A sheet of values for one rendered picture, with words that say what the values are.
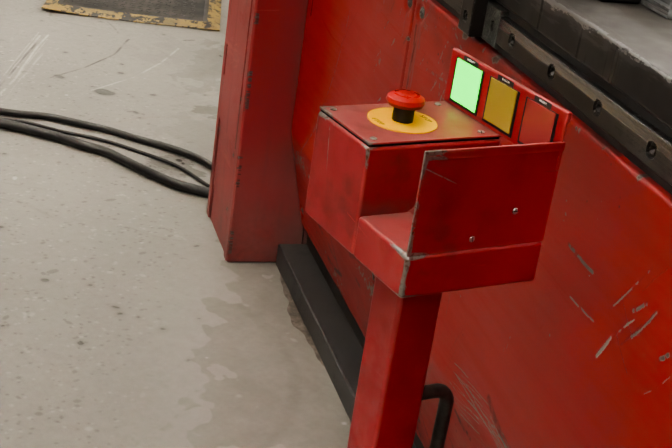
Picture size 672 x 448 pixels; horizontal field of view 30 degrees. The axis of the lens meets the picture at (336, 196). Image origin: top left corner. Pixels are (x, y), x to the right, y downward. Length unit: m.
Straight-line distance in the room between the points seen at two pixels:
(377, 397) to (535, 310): 0.26
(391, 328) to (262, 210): 1.38
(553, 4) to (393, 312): 0.42
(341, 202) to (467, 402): 0.53
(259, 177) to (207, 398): 0.58
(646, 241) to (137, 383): 1.19
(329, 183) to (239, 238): 1.40
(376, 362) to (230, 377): 0.97
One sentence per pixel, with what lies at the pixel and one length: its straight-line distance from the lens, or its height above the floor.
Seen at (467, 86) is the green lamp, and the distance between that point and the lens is 1.32.
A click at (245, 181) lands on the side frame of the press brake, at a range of 2.61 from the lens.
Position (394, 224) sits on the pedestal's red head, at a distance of 1.22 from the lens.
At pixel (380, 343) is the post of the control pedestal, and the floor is 0.55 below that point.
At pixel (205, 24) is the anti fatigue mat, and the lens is 4.37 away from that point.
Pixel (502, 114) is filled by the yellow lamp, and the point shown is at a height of 0.80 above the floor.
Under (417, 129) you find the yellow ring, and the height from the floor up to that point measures 0.78.
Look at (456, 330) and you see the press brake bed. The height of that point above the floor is 0.39.
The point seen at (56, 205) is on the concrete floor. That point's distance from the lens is 2.89.
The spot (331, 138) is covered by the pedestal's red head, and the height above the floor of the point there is 0.76.
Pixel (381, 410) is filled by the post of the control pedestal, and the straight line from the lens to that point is 1.34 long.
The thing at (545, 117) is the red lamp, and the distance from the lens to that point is 1.22.
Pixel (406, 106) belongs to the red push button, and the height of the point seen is 0.80.
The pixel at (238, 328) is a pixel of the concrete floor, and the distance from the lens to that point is 2.44.
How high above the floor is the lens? 1.19
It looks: 23 degrees down
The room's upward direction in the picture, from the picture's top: 9 degrees clockwise
